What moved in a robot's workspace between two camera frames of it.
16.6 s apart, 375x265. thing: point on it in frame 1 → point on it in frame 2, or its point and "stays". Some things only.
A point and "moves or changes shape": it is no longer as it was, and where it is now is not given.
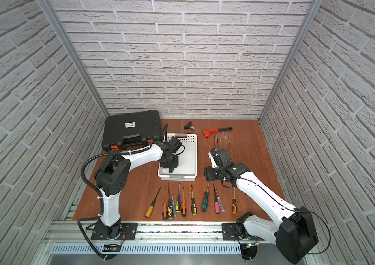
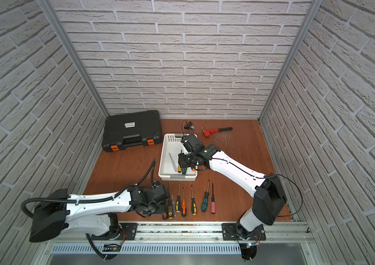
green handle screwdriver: [204, 204] stays
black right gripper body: [215, 174] → [188, 160]
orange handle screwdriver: [183, 210] stays
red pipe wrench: [208, 132] stays
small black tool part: [189, 126] stays
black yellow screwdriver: [178, 204] stays
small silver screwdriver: [174, 206] stays
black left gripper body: [174, 162] → [157, 208]
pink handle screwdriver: [217, 202] moves or changes shape
